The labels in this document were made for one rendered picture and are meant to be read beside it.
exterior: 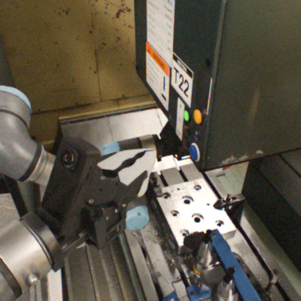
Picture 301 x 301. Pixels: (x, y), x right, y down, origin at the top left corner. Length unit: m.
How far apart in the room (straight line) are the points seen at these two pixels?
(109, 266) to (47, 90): 1.03
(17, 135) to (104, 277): 0.84
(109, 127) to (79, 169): 1.66
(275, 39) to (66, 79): 1.50
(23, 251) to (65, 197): 0.07
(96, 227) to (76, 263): 1.10
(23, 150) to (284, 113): 0.53
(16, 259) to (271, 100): 0.45
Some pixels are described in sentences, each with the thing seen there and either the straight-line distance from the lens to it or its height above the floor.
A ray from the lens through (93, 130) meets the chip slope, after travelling 2.02.
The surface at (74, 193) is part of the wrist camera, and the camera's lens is 0.38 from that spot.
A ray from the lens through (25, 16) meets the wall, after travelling 1.79.
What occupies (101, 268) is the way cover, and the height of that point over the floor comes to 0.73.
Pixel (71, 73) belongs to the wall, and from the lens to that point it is 1.90.
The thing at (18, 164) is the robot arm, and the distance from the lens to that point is 0.73.
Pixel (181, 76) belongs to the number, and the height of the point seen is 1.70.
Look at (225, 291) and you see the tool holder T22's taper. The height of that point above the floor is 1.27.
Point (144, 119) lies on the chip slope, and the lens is 2.07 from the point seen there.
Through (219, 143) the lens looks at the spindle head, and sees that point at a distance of 0.59.
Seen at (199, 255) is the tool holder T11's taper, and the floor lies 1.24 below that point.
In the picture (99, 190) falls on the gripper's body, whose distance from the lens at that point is 0.42.
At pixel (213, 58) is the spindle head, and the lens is 0.50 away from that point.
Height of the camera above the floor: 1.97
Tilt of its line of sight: 39 degrees down
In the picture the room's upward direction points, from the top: straight up
